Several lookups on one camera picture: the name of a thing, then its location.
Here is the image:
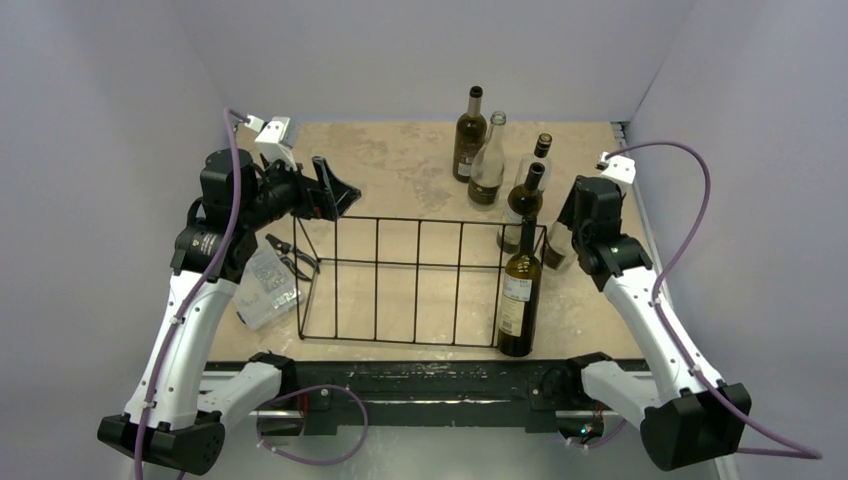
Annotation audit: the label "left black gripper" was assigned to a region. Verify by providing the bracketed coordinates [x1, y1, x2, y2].
[240, 150, 359, 231]

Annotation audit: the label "black wire wine rack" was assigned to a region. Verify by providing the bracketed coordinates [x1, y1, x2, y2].
[290, 216, 522, 349]

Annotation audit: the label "dark green wine bottle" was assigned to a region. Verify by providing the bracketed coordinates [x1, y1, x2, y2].
[497, 216, 542, 357]

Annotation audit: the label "clear bottle black label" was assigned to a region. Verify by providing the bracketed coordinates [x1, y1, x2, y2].
[543, 221, 577, 272]

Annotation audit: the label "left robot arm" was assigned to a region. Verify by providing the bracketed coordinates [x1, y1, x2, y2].
[97, 149, 361, 476]

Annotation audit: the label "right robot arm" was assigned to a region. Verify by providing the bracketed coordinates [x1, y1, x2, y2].
[561, 176, 752, 471]

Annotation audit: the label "dark bottle silver neck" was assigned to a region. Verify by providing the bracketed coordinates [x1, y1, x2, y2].
[452, 85, 487, 183]

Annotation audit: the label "clear tall bottle dark label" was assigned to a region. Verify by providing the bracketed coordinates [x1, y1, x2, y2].
[467, 111, 507, 210]

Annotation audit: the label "green bottle white label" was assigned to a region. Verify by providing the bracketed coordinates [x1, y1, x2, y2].
[496, 162, 546, 254]

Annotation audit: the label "clear bottle black cap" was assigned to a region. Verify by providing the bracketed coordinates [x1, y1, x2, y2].
[513, 133, 553, 192]

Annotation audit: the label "black pruning shears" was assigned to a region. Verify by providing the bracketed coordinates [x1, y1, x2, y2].
[265, 234, 320, 282]

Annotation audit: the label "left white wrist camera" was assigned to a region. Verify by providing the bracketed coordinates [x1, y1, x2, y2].
[245, 115, 299, 171]

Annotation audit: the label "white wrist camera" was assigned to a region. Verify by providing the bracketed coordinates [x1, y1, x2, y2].
[596, 152, 636, 195]
[245, 115, 299, 171]

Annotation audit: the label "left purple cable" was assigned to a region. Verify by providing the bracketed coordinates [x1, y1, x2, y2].
[132, 107, 256, 480]

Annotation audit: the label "purple cable loop under table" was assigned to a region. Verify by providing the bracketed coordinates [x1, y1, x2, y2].
[256, 384, 370, 468]

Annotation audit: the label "black table front rail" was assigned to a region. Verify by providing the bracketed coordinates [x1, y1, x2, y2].
[248, 353, 621, 437]

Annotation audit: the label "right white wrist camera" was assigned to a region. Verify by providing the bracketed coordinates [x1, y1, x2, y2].
[596, 152, 636, 195]

